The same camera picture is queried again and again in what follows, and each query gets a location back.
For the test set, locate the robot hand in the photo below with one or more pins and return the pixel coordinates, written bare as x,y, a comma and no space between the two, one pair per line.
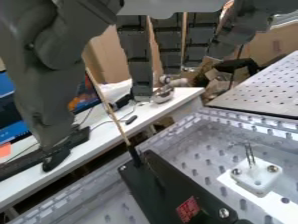
41,66

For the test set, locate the cardboard box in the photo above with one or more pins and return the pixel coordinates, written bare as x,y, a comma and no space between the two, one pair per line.
284,43
111,60

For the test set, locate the computer screen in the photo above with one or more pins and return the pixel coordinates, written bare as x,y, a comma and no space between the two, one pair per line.
9,130

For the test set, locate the thin stick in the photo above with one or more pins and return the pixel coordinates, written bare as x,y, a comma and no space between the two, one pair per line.
111,113

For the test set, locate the white desk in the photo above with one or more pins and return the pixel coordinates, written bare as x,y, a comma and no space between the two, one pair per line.
111,133

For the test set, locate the black keyboard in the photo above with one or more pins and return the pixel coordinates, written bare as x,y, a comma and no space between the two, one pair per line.
18,164

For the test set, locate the black plate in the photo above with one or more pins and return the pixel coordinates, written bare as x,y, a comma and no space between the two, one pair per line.
174,196

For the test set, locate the small white square block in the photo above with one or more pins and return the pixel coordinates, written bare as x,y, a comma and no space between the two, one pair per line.
255,176

